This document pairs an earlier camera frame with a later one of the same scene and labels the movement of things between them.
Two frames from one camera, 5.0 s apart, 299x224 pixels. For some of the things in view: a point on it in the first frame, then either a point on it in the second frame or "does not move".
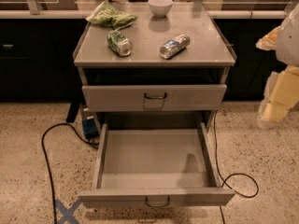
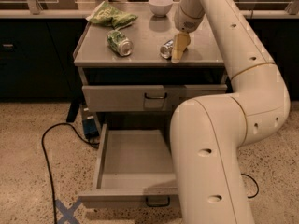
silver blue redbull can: [174, 46] does not move
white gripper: [290, 44] -> [184, 22]
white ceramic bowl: [160, 7] does not move
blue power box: [91, 128] does not move
